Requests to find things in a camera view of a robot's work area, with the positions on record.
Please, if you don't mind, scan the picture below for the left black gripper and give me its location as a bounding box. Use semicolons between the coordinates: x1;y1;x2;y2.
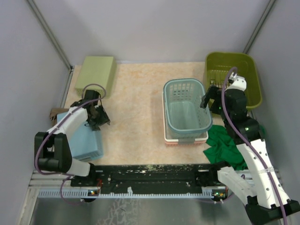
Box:
87;105;110;131

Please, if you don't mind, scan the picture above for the light blue plastic bin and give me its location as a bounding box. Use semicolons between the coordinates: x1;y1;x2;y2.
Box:
55;108;104;162

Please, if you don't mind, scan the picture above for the teal perforated basket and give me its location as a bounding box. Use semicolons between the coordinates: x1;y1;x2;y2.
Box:
163;78;213;139

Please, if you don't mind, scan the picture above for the light green plastic bin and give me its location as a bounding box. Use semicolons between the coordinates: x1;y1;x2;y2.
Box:
75;56;117;98

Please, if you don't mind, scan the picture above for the white perforated bin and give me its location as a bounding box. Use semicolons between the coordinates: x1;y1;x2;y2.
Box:
162;94;209;141

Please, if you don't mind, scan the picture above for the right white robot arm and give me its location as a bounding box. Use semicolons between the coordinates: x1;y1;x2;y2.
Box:
200;85;300;225

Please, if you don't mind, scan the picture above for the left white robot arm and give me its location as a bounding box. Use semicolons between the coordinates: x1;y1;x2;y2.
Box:
34;90;110;186

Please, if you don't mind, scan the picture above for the olive green dish basket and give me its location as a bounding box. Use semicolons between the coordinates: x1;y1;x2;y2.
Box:
203;52;262;110

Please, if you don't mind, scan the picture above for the brown paper bag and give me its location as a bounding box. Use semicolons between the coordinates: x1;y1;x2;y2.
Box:
50;108;68;125

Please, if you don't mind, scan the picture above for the pink plastic bin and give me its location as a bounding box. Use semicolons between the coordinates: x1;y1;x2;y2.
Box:
165;139;206;146

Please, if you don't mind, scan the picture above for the green cloth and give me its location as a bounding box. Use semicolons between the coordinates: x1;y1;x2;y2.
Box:
204;125;248;171

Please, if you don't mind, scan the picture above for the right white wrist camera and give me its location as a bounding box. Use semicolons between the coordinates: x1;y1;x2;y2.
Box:
227;72;247;91

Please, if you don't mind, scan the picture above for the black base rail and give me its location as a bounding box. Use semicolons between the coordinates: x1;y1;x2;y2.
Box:
71;162;229;195

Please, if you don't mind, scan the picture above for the grey cable duct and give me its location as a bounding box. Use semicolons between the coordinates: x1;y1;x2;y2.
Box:
37;188;230;198

